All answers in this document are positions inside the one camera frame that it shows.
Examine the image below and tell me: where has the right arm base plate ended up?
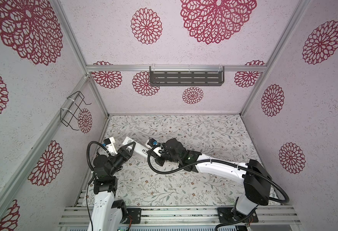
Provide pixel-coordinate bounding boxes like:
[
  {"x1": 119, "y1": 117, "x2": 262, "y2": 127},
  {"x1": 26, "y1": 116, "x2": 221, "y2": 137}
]
[{"x1": 217, "y1": 207, "x2": 259, "y2": 223}]

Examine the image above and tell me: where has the black wire wall rack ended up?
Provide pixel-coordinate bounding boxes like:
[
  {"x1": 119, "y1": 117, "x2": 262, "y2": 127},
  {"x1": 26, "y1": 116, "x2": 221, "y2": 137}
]
[{"x1": 59, "y1": 90, "x2": 91, "y2": 131}]

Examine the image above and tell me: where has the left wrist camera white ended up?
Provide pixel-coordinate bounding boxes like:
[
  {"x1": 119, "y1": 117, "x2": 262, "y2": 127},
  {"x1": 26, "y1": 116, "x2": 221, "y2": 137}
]
[{"x1": 103, "y1": 137, "x2": 117, "y2": 156}]

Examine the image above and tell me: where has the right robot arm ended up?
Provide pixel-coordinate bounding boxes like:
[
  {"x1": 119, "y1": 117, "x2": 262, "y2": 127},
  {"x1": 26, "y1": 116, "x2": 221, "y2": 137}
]
[{"x1": 145, "y1": 138, "x2": 271, "y2": 215}]

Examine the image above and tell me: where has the dark grey wall shelf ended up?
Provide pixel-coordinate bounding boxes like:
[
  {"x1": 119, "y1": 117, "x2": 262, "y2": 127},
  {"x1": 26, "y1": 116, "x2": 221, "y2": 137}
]
[{"x1": 149, "y1": 66, "x2": 224, "y2": 87}]

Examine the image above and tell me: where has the aluminium front rail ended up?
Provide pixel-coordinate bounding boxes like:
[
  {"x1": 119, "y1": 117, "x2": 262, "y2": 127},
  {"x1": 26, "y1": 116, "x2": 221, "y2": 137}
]
[{"x1": 57, "y1": 206, "x2": 301, "y2": 227}]

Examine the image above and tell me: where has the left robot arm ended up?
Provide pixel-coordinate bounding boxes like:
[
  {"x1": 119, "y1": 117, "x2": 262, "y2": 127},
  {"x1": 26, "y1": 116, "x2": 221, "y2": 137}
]
[{"x1": 86, "y1": 141, "x2": 136, "y2": 231}]

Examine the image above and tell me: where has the white remote control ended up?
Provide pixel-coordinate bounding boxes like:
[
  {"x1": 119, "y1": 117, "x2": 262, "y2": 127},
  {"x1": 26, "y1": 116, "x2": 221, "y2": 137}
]
[{"x1": 122, "y1": 136, "x2": 162, "y2": 160}]

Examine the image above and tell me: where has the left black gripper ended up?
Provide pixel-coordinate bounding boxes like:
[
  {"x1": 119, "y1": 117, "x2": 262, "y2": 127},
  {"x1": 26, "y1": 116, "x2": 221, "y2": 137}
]
[{"x1": 109, "y1": 141, "x2": 135, "y2": 177}]

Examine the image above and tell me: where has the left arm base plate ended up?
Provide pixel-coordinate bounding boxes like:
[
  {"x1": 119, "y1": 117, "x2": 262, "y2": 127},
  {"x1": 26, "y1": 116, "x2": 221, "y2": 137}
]
[{"x1": 121, "y1": 208, "x2": 142, "y2": 224}]

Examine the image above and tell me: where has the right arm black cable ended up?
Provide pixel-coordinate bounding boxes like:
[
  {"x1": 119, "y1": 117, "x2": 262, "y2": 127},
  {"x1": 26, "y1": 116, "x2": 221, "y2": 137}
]
[{"x1": 147, "y1": 144, "x2": 290, "y2": 205}]

